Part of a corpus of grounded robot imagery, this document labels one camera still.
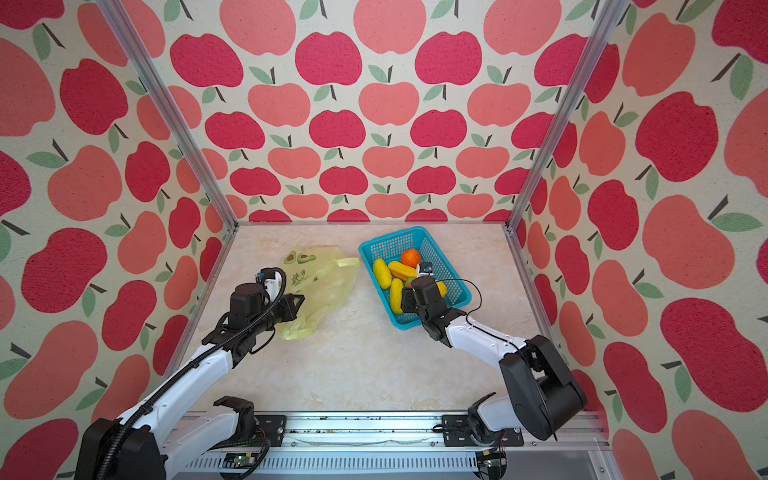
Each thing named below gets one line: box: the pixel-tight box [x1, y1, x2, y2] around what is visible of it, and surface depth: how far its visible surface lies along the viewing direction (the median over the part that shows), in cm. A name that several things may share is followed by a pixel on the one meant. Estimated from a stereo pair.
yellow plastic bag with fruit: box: [282, 246, 361, 341], surface depth 96 cm
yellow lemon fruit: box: [373, 258, 392, 289], surface depth 103 cm
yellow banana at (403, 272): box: [388, 261, 418, 281], surface depth 104 cm
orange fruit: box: [402, 248, 421, 269], surface depth 106 cm
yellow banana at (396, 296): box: [390, 278, 404, 315], surface depth 97 cm
